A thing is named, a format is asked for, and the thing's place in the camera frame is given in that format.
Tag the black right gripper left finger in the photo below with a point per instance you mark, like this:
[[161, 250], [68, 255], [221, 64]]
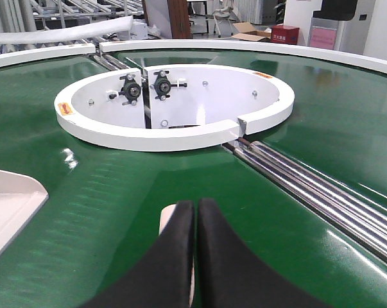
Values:
[[162, 277]]

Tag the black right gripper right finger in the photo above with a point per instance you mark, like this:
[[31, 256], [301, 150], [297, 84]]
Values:
[[231, 275]]

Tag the beige hand brush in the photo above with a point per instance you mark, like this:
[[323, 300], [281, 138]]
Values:
[[165, 215]]

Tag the beige plastic dustpan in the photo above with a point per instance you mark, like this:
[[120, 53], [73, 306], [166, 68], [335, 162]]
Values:
[[21, 197]]

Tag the grey roller conveyor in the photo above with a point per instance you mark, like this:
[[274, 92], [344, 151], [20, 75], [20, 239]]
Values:
[[44, 37]]

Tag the chrome transfer rollers right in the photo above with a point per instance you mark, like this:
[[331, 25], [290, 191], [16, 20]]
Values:
[[346, 212]]

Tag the chrome transfer rollers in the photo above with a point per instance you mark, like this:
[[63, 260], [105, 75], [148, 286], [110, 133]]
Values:
[[346, 212], [108, 62]]

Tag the left black bearing block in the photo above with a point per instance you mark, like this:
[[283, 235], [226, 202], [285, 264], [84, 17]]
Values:
[[131, 90]]

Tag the black bearing block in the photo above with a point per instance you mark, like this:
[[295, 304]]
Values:
[[131, 90], [162, 85]]

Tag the right black bearing block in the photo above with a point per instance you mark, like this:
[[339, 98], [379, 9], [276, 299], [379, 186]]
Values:
[[162, 85]]

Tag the chrome transfer rollers rear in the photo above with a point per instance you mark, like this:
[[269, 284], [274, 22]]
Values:
[[108, 62]]

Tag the open cardboard box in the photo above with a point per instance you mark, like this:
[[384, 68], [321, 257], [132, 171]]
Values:
[[248, 32]]

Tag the red box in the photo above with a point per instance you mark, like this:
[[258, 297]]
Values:
[[282, 34]]

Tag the brown wooden pillar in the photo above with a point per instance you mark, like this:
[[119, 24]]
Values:
[[179, 19]]

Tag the green potted plant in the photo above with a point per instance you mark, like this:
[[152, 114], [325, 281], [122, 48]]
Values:
[[280, 8]]

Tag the metal flow rack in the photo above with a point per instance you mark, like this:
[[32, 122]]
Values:
[[56, 14]]

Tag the white outer guard rail right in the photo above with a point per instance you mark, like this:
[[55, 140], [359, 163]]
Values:
[[362, 61]]

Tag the white guard rail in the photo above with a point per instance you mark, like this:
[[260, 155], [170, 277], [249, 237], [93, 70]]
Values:
[[362, 61], [19, 57]]

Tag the white outer guard rail left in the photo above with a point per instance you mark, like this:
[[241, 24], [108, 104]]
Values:
[[19, 57]]

